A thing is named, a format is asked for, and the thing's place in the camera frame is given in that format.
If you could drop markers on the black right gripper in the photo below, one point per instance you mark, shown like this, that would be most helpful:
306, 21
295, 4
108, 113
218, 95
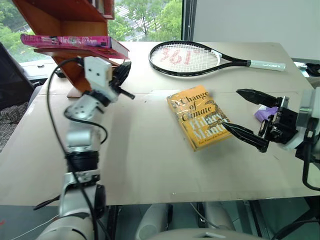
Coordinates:
285, 120

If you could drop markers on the pale standing books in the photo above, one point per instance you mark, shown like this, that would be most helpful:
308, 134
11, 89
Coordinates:
102, 6

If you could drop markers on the wooden bookshelf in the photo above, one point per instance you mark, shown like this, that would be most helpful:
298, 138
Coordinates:
75, 27

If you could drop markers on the black flat panel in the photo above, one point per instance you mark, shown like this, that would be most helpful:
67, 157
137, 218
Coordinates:
12, 80

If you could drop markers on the black white tennis racket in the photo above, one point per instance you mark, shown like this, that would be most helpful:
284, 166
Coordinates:
235, 60

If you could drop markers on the yellow paperback book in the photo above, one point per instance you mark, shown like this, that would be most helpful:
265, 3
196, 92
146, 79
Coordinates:
197, 117

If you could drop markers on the purple crumpled bag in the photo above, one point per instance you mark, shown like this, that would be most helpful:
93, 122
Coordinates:
265, 112

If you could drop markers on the dark patterned cloth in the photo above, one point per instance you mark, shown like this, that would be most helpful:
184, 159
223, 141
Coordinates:
10, 125

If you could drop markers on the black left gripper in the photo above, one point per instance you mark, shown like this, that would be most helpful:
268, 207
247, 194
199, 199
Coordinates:
114, 79

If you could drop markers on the black window frame post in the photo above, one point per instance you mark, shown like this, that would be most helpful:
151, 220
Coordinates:
188, 20

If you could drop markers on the clear plastic wrapper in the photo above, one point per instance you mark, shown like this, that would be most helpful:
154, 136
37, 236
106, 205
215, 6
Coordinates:
301, 66

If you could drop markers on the small black object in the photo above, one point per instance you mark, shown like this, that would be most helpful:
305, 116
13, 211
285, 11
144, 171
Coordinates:
60, 73

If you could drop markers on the pink hardcover book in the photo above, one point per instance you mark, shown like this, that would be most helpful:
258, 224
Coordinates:
65, 40

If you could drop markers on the silver rounded robot leg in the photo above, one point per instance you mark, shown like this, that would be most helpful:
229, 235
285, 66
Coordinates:
218, 216
152, 220

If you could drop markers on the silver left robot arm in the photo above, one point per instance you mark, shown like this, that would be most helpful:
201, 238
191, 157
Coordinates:
77, 136

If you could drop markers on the black bundled object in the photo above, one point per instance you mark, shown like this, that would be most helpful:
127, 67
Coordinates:
313, 68

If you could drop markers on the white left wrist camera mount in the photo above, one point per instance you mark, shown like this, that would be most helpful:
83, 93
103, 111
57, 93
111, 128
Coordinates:
96, 72

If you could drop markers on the grey robot torso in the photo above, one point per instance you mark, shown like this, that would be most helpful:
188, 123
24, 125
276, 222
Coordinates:
200, 235

